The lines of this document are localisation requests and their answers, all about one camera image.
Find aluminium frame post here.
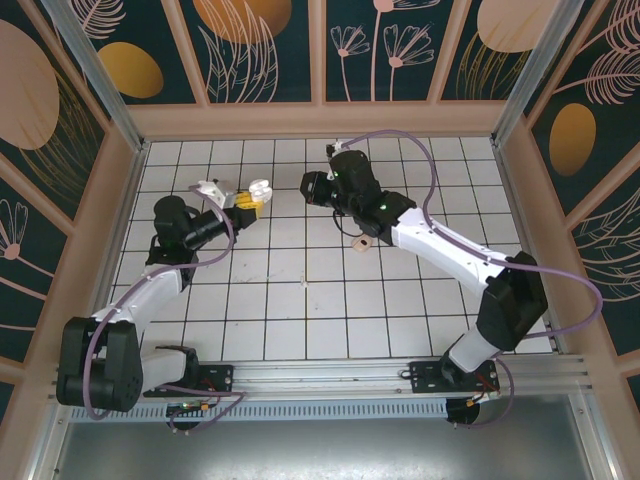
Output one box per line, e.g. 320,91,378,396
490,0,577,147
42,0,150,152

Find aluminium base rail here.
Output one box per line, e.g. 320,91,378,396
47,354,594,401

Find purple cable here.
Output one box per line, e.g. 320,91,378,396
339,128,604,432
85,184,247,435

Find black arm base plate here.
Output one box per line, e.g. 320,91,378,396
408,360,501,396
143,363,236,399

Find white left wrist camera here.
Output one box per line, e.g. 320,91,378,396
188,178,240,210

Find small green circuit board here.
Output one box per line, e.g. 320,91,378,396
167,401,211,416

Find black round cable port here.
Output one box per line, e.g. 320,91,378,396
444,398,485,430
166,415,211,435

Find grey slotted cable duct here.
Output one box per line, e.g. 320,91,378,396
67,397,449,421

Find grey metal sheet panel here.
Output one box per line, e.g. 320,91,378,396
47,394,616,480

